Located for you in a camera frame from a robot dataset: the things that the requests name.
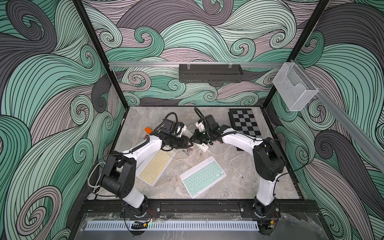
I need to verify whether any green wireless keyboard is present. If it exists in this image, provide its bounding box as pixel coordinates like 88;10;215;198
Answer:
180;156;227;199

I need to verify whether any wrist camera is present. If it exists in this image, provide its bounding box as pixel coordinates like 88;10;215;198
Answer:
161;119;188;137
196;115;217;132

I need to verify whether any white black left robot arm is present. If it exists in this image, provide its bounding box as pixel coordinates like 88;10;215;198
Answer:
98;133;194;217

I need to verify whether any white power strip cord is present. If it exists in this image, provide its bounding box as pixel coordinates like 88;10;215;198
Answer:
86;160;106;201

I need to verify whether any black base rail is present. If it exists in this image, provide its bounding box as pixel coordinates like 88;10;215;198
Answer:
80;199;319;214

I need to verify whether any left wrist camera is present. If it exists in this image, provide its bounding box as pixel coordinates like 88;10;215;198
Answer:
161;119;188;137

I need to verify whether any white green-keyboard cable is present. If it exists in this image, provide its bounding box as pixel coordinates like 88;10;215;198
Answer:
209;146;245;178

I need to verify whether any white slotted cable duct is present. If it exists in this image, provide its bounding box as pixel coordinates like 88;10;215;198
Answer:
84;221;259;232

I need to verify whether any clear acrylic wall holder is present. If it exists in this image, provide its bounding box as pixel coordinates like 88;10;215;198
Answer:
273;62;319;112

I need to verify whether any black white chessboard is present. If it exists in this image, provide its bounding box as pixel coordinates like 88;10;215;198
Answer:
229;109;262;138

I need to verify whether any yellow wireless keyboard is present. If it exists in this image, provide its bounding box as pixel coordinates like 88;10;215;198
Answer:
136;150;176;187

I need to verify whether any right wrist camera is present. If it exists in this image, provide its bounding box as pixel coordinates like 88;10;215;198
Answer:
196;115;217;132

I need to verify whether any white power strip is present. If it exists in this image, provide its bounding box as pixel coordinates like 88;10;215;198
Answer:
194;143;209;153

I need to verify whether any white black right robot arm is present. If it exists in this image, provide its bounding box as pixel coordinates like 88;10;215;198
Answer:
192;125;286;218

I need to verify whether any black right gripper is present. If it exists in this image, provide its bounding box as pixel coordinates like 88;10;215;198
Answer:
191;128;214;144

